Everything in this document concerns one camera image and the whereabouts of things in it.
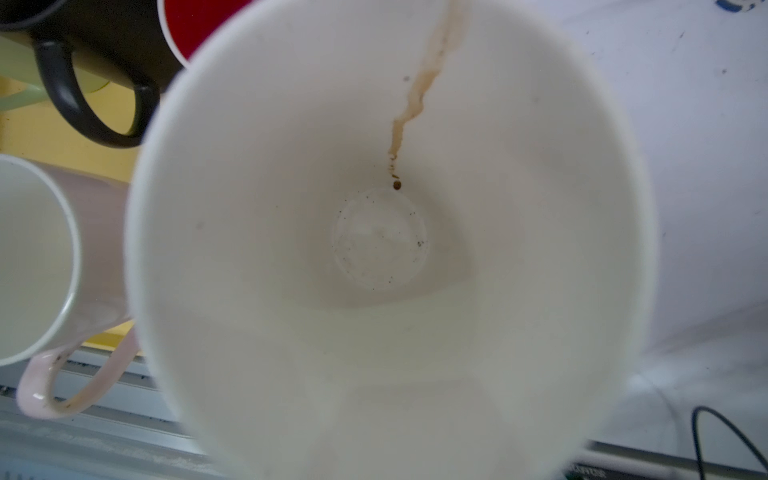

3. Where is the pink handle mug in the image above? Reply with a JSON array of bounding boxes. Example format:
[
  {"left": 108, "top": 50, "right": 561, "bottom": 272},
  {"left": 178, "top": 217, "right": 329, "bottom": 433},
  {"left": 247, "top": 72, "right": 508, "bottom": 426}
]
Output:
[{"left": 1, "top": 155, "right": 140, "bottom": 420}]

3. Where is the black mug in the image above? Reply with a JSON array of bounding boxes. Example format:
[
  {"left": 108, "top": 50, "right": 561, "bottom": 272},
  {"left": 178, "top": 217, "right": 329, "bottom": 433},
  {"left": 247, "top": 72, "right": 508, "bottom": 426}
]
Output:
[{"left": 1, "top": 0, "right": 183, "bottom": 148}]

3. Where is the red inside white mug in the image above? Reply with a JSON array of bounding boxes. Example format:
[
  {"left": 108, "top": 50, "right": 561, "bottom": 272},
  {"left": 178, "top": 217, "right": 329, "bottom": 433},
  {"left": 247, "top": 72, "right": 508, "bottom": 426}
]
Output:
[{"left": 157, "top": 0, "right": 252, "bottom": 67}]

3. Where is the blue white poker chip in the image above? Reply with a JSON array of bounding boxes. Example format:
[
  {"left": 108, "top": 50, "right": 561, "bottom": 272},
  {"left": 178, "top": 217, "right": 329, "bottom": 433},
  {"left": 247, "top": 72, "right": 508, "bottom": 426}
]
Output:
[{"left": 714, "top": 0, "right": 764, "bottom": 13}]

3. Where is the yellow tray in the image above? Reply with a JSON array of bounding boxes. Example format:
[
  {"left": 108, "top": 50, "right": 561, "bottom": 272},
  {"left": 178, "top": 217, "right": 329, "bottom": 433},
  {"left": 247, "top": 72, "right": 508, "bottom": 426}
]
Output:
[{"left": 0, "top": 74, "right": 142, "bottom": 352}]

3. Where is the black thin cable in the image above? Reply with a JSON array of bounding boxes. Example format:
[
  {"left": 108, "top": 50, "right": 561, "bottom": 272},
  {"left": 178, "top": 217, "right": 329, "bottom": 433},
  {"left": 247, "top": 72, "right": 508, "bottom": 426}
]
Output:
[{"left": 691, "top": 406, "right": 768, "bottom": 480}]

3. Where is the blue handle mug front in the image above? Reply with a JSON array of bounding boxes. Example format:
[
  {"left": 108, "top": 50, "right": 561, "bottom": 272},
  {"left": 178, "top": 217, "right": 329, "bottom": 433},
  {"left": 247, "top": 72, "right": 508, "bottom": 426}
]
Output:
[{"left": 126, "top": 1, "right": 659, "bottom": 479}]

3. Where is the green mug white inside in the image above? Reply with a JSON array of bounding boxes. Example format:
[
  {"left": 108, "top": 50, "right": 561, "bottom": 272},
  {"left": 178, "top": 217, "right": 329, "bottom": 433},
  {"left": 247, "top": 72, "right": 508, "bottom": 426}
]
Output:
[{"left": 1, "top": 37, "right": 49, "bottom": 112}]

